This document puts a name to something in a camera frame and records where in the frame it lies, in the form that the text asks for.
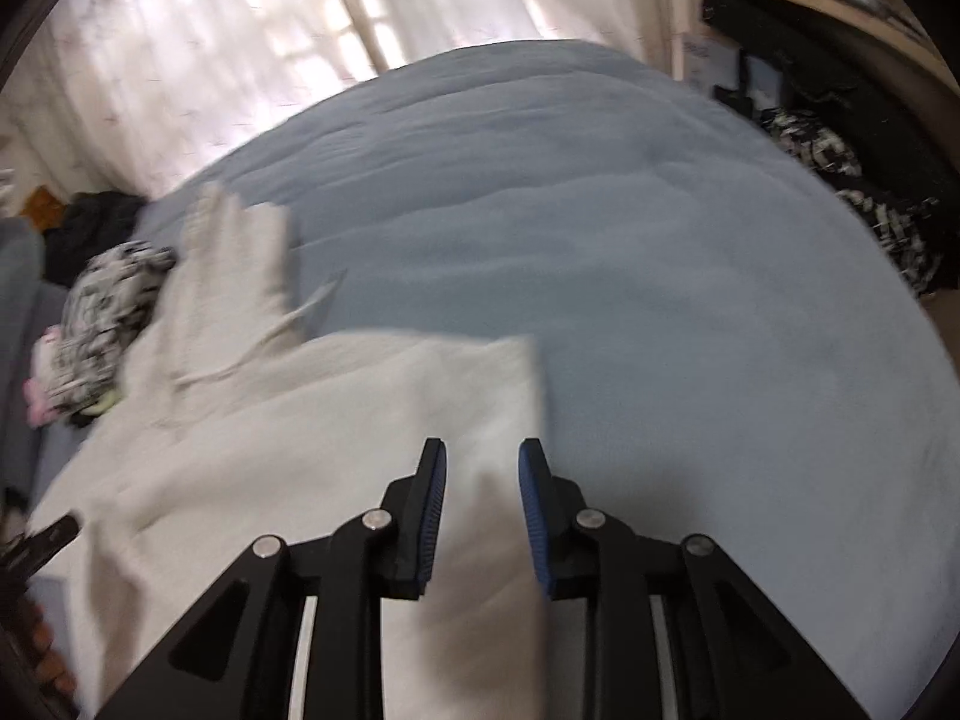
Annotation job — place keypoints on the white and pink plush toy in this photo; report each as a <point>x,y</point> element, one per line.
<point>36,390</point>

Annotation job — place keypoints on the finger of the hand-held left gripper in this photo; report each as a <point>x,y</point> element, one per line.
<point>52,536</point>

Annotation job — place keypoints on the dark clothes pile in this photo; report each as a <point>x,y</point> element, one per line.
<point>90,225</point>

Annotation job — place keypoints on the pale grey-white hoodie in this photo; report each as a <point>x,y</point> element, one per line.
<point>300,427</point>

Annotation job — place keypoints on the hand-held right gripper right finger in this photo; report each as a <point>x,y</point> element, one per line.
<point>531,517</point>

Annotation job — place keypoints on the sheer white patterned curtain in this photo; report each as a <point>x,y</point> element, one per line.
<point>187,52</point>

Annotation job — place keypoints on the white box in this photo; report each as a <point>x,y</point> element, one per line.
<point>696,56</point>

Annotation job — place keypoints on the wooden bookshelf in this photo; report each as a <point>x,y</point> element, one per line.
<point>825,11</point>

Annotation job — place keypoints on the grey-blue pillow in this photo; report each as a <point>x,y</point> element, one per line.
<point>19,300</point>

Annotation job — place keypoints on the light blue fleece blanket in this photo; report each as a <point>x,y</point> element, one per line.
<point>600,240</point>

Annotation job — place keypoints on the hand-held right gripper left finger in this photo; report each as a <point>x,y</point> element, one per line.
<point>435,510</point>

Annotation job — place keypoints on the black-and-white patterned garment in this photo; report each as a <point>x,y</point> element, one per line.
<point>105,315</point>

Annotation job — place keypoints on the black-and-white patterned cloth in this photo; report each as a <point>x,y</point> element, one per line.
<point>825,150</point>

